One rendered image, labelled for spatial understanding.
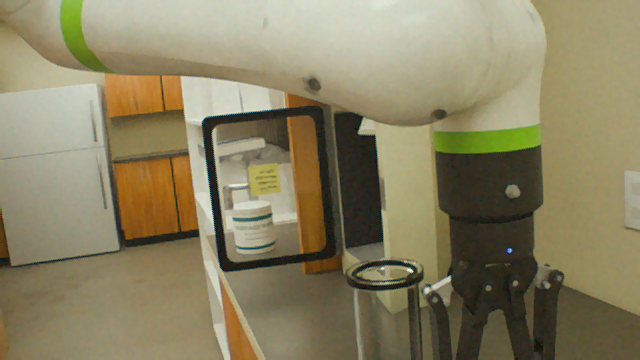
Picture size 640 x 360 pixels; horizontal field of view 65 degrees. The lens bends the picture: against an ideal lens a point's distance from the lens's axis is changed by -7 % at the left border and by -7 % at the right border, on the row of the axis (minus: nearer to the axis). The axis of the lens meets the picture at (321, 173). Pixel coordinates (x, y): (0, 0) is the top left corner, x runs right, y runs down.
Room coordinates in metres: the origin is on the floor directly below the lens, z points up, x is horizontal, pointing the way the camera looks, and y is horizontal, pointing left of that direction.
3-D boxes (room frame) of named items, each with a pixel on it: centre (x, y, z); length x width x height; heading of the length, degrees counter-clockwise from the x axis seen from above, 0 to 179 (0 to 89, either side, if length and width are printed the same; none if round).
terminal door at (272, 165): (1.35, 0.13, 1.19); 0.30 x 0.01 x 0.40; 99
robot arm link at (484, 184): (0.46, -0.15, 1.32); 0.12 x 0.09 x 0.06; 5
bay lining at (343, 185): (1.27, -0.20, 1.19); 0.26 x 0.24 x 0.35; 17
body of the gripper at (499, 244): (0.46, -0.15, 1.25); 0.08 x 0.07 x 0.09; 95
